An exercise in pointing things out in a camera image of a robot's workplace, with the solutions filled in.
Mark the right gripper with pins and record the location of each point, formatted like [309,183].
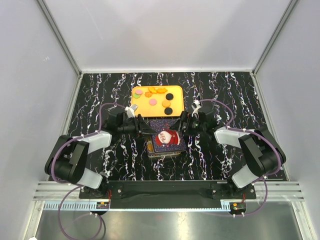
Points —
[186,117]

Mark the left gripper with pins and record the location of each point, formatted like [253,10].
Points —
[143,127]

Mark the gold box lid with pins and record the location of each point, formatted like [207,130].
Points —
[164,136]

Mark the clear cookie box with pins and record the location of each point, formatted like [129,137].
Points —
[156,151]

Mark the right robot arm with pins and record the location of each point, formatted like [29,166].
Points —
[262,154]

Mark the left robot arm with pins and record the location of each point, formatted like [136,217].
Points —
[68,159]

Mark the black round cookie lower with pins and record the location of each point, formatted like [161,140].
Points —
[168,110]

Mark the black round cookie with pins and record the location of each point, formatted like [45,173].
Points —
[169,96]
[168,110]

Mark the orange round cookie right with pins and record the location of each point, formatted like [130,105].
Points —
[166,103]

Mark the pink round cookie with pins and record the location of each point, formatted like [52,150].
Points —
[152,102]

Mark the orange plastic tray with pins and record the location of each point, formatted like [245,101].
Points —
[154,111]

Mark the black round cookie upper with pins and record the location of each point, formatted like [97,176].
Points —
[169,96]

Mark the small orange flower cookie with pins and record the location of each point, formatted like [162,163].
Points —
[148,94]

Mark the pink green cookie upper left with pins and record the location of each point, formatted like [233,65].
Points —
[137,94]

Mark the orange leaf cookie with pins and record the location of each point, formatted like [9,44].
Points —
[161,90]

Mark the orange fish cookie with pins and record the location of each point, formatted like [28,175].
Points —
[152,90]

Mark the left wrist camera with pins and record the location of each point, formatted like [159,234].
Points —
[130,110]

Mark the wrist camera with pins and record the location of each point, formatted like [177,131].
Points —
[130,110]
[201,107]

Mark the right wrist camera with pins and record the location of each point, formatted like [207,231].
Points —
[201,107]

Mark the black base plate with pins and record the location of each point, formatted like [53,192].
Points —
[168,195]

